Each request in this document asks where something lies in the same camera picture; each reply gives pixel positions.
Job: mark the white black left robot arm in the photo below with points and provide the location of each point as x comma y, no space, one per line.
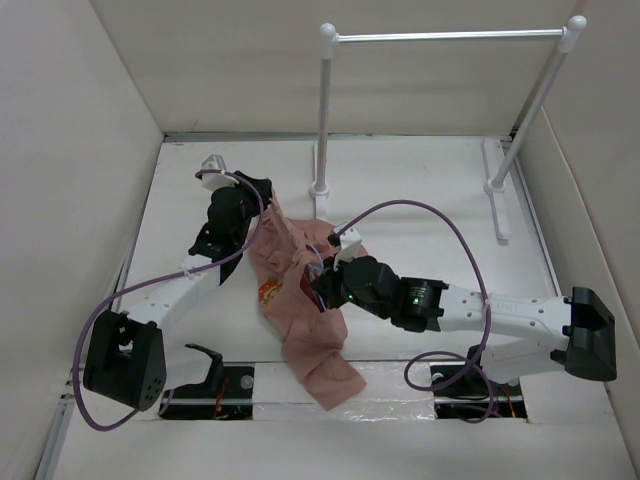
126,360

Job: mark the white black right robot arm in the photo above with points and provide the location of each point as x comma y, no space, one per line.
574,333

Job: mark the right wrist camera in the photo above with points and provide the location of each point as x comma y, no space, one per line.
347,241

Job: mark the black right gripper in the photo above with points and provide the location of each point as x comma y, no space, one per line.
326,283

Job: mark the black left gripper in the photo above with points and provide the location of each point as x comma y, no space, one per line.
249,190

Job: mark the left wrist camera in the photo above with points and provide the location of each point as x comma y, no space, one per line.
215,167

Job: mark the pink printed t shirt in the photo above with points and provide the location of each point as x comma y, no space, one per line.
311,340

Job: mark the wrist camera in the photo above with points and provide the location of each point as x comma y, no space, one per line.
347,241
215,167

